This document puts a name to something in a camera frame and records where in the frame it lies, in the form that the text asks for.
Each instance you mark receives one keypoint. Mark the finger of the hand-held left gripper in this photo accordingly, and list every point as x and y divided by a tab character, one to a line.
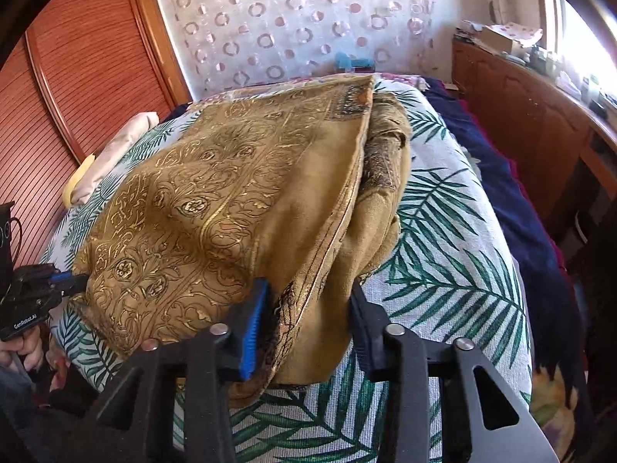
62	278

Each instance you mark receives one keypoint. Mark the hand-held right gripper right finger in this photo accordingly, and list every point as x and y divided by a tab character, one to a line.
371	342

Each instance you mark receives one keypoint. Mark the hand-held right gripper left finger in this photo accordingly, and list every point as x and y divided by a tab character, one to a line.
250	337

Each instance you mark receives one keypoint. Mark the gold patterned cloth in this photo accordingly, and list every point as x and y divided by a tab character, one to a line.
217	202

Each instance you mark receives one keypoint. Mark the person's left hand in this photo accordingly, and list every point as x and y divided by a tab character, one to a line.
26	349

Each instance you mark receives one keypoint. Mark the yellow pillow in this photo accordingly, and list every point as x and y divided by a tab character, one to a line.
72	188

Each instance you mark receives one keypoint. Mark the palm leaf print bedsheet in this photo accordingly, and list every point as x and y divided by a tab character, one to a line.
448	275

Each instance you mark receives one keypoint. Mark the cream pillow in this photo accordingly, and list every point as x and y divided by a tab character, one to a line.
130	130

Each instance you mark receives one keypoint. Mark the wooden headboard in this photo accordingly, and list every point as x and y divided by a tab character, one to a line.
86	82

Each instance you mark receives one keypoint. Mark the navy blue blanket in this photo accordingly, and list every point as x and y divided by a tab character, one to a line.
520	212

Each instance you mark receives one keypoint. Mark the floral blanket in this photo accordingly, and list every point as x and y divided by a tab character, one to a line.
400	78

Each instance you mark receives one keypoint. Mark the brown wooden cabinet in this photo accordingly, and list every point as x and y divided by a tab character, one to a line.
520	106

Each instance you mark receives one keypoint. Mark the small blue toy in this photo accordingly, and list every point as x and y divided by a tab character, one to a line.
352	62

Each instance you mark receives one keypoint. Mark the white curtain with pink circles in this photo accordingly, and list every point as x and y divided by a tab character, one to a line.
289	19

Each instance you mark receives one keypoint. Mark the cardboard box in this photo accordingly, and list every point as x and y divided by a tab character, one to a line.
499	41

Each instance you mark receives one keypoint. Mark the window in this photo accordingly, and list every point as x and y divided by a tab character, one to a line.
578	33

